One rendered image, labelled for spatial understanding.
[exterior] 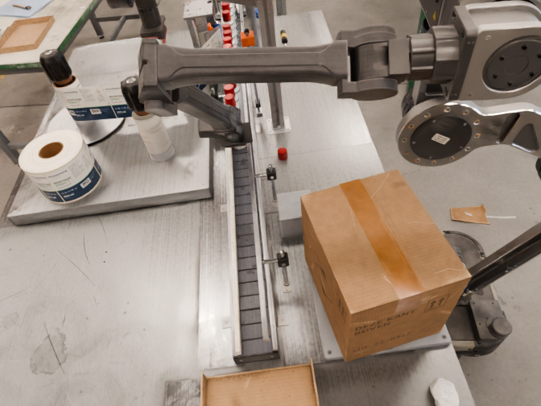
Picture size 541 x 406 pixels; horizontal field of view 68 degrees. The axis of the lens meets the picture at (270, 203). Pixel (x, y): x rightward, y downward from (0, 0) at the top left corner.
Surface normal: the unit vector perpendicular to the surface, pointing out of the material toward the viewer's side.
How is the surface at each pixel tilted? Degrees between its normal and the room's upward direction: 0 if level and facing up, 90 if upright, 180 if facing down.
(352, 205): 0
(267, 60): 40
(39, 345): 0
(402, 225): 0
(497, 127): 90
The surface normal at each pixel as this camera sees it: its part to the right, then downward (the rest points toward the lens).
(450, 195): -0.11, -0.63
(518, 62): -0.05, 0.77
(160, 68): 0.02, 0.00
